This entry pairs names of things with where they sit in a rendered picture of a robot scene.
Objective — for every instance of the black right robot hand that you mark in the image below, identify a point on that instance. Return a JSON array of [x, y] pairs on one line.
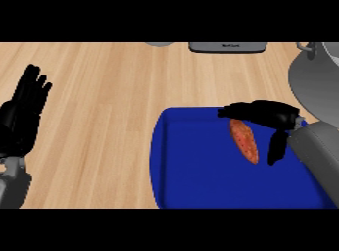
[[268, 114]]

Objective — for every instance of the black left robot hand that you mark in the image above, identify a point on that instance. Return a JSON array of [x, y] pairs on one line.
[[18, 114]]

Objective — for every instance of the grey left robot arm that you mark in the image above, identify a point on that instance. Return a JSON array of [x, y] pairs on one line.
[[6, 186]]

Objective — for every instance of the orange sweet potato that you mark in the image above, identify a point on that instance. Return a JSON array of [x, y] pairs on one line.
[[244, 142]]

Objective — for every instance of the grey metal pot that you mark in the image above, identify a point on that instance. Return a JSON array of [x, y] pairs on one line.
[[325, 81]]

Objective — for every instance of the blue tray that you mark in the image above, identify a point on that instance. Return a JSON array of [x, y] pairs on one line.
[[216, 163]]

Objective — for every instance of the grey flat appliance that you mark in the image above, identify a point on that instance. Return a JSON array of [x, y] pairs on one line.
[[228, 47]]

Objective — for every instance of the grey round object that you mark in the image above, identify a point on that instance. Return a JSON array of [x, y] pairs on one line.
[[160, 43]]

